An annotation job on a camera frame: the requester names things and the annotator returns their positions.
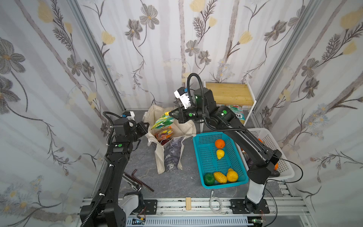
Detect green candy bag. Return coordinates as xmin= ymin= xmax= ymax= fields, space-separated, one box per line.
xmin=151 ymin=112 xmax=175 ymax=129

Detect cream canvas grocery bag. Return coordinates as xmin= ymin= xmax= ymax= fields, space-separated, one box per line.
xmin=143 ymin=105 xmax=196 ymax=174

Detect orange candy bag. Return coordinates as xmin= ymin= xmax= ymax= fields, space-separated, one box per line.
xmin=155 ymin=126 xmax=174 ymax=142

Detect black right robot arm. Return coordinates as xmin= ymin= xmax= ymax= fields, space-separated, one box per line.
xmin=169 ymin=73 xmax=282 ymax=206

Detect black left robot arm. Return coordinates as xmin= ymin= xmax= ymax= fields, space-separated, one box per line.
xmin=79 ymin=111 xmax=149 ymax=227

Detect Fox's candy bag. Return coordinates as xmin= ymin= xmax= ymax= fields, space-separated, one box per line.
xmin=228 ymin=105 xmax=245 ymax=124

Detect orange fruit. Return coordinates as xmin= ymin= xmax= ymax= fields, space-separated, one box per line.
xmin=215 ymin=139 xmax=226 ymax=149

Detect white wooden shelf rack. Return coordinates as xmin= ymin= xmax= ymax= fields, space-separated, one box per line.
xmin=203 ymin=80 xmax=257 ymax=125

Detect yellow lemon upper right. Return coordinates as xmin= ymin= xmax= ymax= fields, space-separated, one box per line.
xmin=216 ymin=149 xmax=225 ymax=160

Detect dark allen key tools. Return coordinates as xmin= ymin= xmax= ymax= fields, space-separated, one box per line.
xmin=123 ymin=169 xmax=155 ymax=192

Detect teal plastic basket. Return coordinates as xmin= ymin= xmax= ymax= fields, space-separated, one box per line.
xmin=193 ymin=132 xmax=249 ymax=189

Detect yellow oval mango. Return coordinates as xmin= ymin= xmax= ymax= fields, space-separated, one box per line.
xmin=213 ymin=172 xmax=228 ymax=184

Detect yellow pear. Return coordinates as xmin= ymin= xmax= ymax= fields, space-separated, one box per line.
xmin=226 ymin=168 xmax=239 ymax=183

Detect small wooden block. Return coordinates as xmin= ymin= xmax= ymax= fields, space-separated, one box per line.
xmin=185 ymin=197 xmax=192 ymax=211

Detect white plastic basket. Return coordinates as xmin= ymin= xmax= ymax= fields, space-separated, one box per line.
xmin=248 ymin=128 xmax=295 ymax=181

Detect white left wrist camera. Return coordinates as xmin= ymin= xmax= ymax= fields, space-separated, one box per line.
xmin=122 ymin=111 xmax=135 ymax=120

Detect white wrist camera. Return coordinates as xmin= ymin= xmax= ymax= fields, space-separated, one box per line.
xmin=122 ymin=111 xmax=135 ymax=120
xmin=174 ymin=87 xmax=192 ymax=109

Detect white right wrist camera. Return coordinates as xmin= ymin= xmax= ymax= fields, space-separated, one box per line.
xmin=174 ymin=87 xmax=192 ymax=109

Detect aluminium rail frame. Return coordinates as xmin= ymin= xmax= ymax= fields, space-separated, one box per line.
xmin=76 ymin=197 xmax=313 ymax=227

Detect white coiled cable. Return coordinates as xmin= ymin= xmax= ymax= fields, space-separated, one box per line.
xmin=209 ymin=190 xmax=227 ymax=215

